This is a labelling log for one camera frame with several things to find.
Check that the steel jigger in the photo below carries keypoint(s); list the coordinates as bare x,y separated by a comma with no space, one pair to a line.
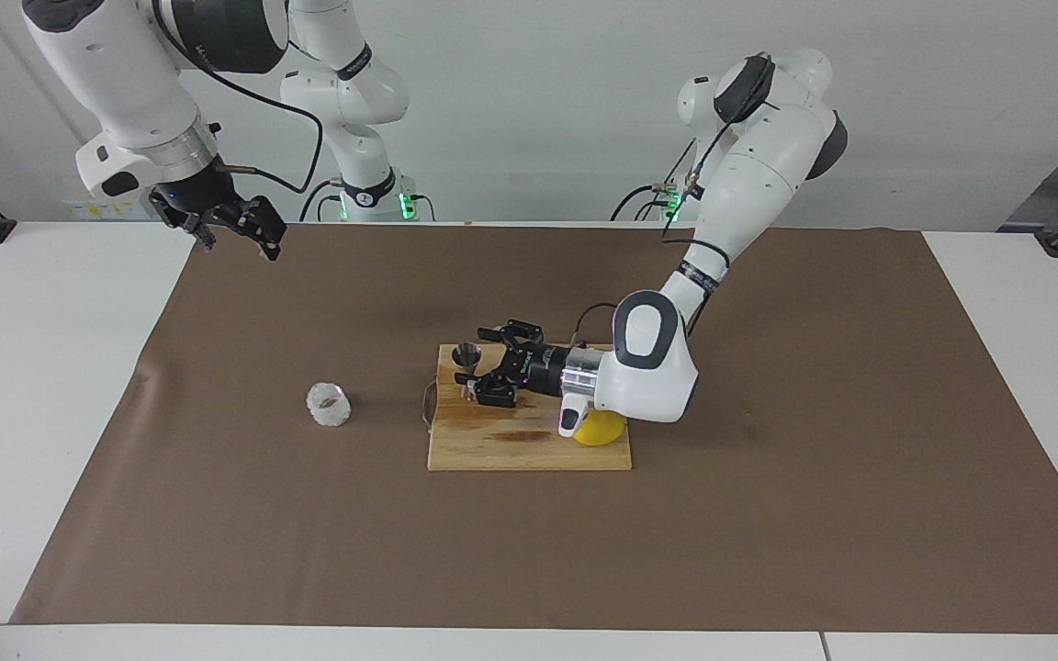
467,352

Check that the yellow lemon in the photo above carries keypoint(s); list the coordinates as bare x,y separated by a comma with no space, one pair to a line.
604,433

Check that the white wall power strip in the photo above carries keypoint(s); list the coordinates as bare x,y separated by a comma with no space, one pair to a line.
88,209

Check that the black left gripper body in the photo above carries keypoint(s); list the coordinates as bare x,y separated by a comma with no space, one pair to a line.
549,370

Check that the brown table mat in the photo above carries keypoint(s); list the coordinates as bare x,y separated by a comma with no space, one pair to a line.
217,505

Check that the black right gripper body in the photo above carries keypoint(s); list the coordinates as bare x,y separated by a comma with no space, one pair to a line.
194,195

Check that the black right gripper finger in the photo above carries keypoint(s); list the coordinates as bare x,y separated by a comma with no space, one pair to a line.
263,220
203,228

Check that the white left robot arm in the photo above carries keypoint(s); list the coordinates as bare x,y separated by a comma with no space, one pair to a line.
749,184

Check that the wooden cutting board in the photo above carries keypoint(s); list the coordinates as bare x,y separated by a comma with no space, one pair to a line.
511,445

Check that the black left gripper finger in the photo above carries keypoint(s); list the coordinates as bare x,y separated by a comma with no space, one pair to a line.
524,335
501,390

